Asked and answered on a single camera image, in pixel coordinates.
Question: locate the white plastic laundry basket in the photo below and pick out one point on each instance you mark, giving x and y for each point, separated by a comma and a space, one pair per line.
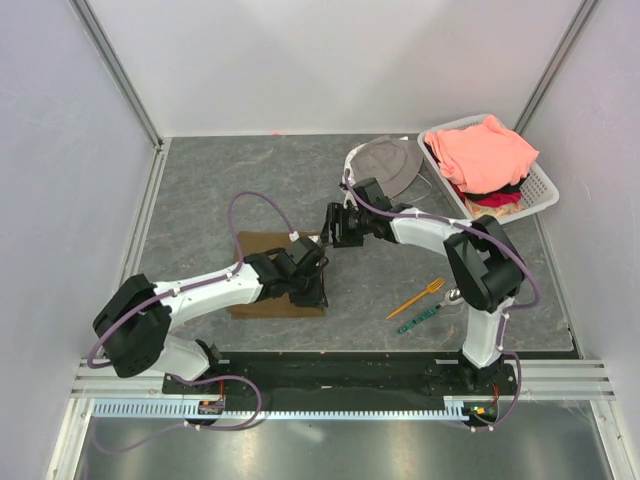
537, 191

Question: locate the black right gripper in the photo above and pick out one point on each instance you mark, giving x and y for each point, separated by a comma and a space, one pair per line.
336, 213

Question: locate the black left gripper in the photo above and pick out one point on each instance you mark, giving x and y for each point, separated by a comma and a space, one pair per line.
316, 297

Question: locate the grey bucket hat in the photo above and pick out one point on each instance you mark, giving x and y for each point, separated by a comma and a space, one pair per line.
393, 162

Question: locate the spoon with green handle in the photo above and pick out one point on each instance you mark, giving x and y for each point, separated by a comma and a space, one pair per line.
451, 298

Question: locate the grey slotted cable duct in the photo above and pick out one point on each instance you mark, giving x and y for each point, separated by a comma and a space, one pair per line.
453, 410

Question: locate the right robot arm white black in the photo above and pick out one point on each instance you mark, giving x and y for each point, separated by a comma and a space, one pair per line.
487, 269

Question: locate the salmon pink folded garment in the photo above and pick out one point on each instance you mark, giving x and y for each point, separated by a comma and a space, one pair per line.
482, 158

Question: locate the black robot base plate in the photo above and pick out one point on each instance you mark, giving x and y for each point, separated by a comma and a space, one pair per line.
441, 374

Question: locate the red and dark clothes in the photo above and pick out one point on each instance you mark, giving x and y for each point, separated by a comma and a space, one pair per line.
501, 203

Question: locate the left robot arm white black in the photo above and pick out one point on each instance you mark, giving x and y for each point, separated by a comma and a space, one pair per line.
135, 329

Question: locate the orange plastic fork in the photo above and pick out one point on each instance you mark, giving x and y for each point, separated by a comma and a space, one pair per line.
431, 288

